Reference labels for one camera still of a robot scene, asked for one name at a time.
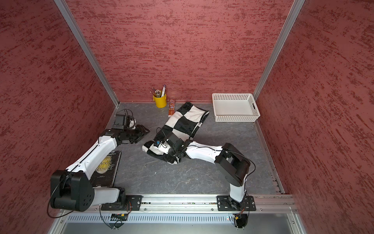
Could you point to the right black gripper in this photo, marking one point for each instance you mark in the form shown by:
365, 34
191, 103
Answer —
172, 159

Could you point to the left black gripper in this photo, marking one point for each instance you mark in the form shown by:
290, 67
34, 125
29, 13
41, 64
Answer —
141, 131

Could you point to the black white checkered pillowcase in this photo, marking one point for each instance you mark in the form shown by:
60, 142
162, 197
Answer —
184, 123

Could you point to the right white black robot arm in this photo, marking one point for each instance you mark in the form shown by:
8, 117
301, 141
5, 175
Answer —
230, 162

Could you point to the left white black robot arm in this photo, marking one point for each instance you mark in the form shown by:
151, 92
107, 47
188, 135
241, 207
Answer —
71, 189

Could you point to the yellow pencil cup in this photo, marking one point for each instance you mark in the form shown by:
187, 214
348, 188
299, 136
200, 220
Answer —
160, 102

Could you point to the bundle of pencils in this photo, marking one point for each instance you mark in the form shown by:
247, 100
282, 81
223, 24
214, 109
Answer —
158, 93

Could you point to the dark hardcover book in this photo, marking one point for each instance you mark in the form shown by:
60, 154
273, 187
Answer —
105, 173

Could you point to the white perforated plastic basket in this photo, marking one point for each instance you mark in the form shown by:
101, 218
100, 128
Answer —
235, 107

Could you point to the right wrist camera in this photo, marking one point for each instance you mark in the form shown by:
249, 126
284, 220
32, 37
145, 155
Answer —
158, 144

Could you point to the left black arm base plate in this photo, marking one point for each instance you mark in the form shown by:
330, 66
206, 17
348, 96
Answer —
128, 203

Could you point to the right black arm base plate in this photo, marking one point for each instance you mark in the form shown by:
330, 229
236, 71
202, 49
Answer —
225, 203

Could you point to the aluminium front rail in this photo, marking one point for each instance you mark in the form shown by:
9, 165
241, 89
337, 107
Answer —
208, 204

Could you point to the left aluminium corner post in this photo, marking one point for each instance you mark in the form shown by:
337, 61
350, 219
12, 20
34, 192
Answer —
73, 25

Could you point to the aluminium corner post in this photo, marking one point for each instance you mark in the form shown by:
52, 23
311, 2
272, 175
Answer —
283, 35
73, 25

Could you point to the right aluminium corner post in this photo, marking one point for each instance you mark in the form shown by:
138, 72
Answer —
283, 35

